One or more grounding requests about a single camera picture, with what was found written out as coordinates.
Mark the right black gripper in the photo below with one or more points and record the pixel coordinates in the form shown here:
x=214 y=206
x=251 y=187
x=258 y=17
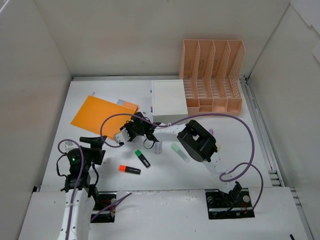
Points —
x=135 y=129

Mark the peach desk file organizer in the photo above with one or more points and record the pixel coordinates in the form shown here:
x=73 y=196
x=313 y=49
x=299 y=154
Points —
x=210 y=70

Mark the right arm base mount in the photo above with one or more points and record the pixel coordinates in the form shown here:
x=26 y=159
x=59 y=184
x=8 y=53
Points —
x=222 y=207

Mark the pastel green highlighter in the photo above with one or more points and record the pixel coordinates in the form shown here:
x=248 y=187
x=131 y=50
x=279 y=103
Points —
x=180 y=153

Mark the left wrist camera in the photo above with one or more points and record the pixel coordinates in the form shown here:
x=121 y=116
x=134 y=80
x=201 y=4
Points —
x=68 y=146

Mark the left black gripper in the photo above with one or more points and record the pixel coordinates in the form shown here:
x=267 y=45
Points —
x=93 y=149

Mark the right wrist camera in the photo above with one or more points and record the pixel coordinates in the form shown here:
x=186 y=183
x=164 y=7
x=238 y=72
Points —
x=122 y=137

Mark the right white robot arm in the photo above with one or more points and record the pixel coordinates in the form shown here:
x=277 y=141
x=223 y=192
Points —
x=196 y=140

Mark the green cap black highlighter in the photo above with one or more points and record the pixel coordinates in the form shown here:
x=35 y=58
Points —
x=142 y=158

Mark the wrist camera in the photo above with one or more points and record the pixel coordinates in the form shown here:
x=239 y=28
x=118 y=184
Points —
x=68 y=146
x=122 y=137

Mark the orange document folder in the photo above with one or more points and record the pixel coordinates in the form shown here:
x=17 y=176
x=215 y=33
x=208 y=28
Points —
x=96 y=108

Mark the orange cap black highlighter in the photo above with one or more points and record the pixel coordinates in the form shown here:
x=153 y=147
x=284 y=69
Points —
x=128 y=169

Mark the clear spray bottle blue cap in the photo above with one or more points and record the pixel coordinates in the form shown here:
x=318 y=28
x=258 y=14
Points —
x=158 y=148

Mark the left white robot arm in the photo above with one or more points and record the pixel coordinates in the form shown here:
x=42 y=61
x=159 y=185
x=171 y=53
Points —
x=80 y=195

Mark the white drawer box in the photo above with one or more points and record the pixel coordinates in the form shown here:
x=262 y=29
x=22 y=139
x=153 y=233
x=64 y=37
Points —
x=168 y=101

